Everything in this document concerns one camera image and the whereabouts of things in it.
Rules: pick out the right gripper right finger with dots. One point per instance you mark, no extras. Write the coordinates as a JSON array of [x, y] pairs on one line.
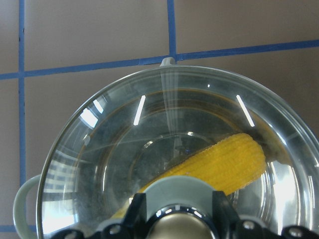
[[224, 216]]

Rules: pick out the white electric pot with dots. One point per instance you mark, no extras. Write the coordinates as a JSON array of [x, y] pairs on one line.
[[178, 207]]

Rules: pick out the yellow corn cob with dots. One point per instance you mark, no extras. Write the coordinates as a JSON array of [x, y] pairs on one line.
[[227, 166]]

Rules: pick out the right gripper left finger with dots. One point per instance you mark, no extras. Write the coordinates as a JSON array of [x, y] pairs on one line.
[[136, 220]]

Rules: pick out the brown grid table mat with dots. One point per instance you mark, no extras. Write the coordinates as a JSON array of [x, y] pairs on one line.
[[55, 54]]

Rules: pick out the glass pot lid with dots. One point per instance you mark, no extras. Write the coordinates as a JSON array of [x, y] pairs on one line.
[[137, 127]]

